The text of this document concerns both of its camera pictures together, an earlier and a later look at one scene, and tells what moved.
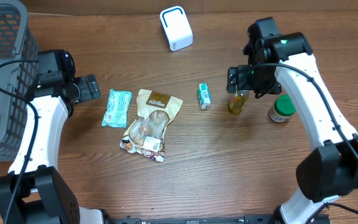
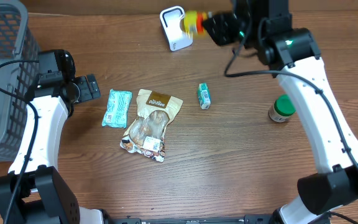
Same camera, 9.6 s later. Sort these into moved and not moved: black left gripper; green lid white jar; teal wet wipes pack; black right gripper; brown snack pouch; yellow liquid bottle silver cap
Moved: black right gripper; yellow liquid bottle silver cap
Not moved: green lid white jar; black left gripper; teal wet wipes pack; brown snack pouch
